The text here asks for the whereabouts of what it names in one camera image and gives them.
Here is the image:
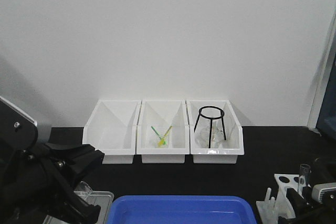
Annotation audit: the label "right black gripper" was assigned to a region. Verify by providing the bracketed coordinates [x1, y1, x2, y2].
[278, 188, 335, 223]

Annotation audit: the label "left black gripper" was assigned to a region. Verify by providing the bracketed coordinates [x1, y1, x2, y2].
[1, 143, 104, 223]

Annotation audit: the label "white test tube rack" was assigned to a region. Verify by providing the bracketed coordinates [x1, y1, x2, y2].
[256, 174, 303, 223]

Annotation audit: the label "grey pegboard drying rack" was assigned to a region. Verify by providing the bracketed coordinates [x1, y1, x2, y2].
[317, 60, 335, 140]

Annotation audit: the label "clear glass beaker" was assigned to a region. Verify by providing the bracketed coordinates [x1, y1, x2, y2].
[74, 181, 93, 200]

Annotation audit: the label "black sink basin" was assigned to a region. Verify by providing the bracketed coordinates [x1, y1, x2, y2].
[311, 157, 335, 185]

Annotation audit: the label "blue plastic tray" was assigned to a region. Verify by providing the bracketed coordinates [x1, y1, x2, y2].
[107, 195, 257, 223]

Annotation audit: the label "left white storage bin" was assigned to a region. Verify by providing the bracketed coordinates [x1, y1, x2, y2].
[82, 100, 142, 164]

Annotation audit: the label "white storage bin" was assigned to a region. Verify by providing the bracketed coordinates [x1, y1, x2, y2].
[186, 100, 245, 164]
[136, 100, 190, 164]
[82, 100, 142, 164]

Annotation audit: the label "green yellow plastic sticks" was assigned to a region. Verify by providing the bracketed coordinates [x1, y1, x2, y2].
[151, 125, 173, 148]

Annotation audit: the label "middle white storage bin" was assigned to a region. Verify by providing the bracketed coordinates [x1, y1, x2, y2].
[136, 100, 190, 164]

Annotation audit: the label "right white storage bin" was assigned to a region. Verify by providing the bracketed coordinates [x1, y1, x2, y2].
[186, 100, 245, 164]

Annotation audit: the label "clear glassware in bin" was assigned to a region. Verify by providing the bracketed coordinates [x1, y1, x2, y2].
[195, 121, 226, 148]

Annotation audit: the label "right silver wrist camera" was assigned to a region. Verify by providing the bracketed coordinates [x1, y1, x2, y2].
[312, 182, 335, 206]

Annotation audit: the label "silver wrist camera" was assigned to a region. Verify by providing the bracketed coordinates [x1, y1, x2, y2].
[0, 95, 39, 180]
[312, 182, 335, 206]

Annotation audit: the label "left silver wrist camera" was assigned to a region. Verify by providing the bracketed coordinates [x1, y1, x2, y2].
[0, 95, 39, 180]

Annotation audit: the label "black wire tripod stand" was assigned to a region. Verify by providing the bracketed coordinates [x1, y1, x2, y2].
[194, 105, 227, 140]

